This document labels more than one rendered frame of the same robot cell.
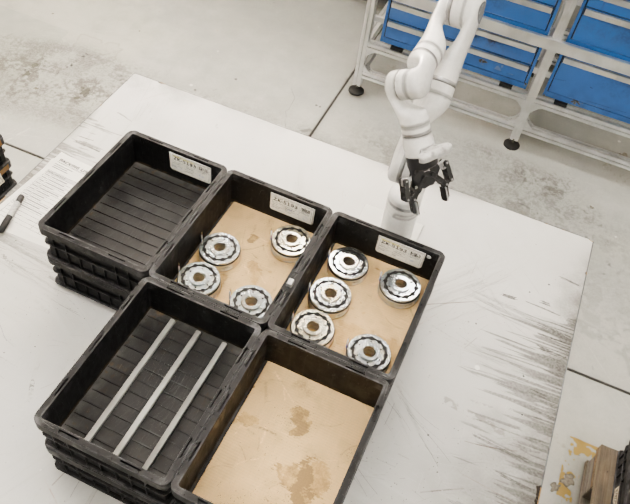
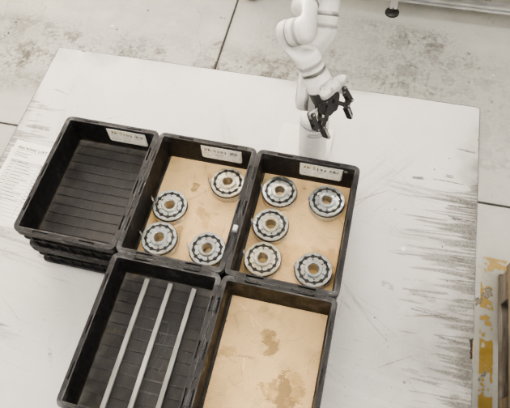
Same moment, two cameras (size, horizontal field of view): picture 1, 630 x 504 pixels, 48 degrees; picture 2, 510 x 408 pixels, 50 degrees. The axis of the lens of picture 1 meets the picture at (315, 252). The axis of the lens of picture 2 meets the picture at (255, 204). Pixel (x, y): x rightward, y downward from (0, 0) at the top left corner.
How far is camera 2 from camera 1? 32 cm
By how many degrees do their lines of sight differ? 11
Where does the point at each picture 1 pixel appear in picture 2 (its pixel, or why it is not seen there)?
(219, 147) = (148, 100)
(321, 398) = (282, 317)
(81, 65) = (16, 31)
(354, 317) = (295, 238)
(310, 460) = (285, 373)
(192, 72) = (110, 13)
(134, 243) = (99, 216)
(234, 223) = (176, 176)
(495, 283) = (404, 168)
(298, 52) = not seen: outside the picture
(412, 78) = (299, 27)
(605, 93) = not seen: outside the picture
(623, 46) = not seen: outside the picture
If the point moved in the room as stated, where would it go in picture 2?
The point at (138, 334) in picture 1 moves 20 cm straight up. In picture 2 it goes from (122, 298) to (102, 270)
